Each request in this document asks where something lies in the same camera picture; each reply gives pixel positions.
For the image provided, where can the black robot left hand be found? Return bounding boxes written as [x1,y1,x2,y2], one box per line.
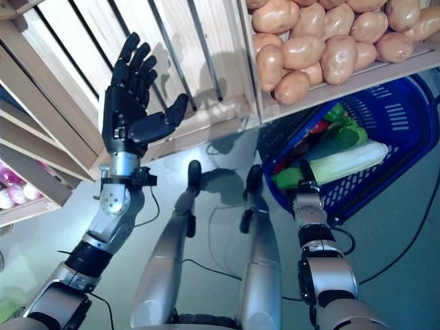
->
[102,31,190,155]

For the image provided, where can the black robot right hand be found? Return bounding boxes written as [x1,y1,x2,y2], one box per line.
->
[298,159,321,189]

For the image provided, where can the napa cabbage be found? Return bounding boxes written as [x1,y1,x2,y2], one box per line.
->
[273,140,388,190]
[321,116,369,152]

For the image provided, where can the blue plastic shopping basket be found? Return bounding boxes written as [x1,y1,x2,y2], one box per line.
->
[257,73,437,225]

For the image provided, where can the green bell pepper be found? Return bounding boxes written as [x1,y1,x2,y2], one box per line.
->
[322,102,346,123]

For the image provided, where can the wooden produce crates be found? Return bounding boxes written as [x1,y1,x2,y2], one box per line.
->
[0,41,104,183]

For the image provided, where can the wooden potato crate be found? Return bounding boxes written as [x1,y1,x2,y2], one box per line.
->
[240,0,440,124]

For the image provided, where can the silver robot right leg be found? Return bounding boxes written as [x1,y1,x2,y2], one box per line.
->
[236,164,285,330]

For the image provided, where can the wooden cabbage crate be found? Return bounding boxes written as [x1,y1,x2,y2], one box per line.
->
[0,0,264,183]

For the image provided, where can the purple white onion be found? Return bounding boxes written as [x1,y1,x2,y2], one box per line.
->
[23,184,45,201]
[0,190,27,210]
[0,161,22,188]

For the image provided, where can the wooden onion crate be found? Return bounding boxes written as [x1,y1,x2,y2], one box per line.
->
[0,151,74,228]

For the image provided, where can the black robot waist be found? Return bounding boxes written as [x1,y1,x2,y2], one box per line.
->
[167,311,241,330]

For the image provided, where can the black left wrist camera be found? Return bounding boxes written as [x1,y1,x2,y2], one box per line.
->
[135,166,159,187]

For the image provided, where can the thin black camera cable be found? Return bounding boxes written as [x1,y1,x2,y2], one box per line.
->
[132,184,161,230]

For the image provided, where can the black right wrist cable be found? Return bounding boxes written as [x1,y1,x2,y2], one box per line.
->
[328,192,440,286]

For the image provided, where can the black floor cable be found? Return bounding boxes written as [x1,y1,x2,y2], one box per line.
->
[179,258,242,280]

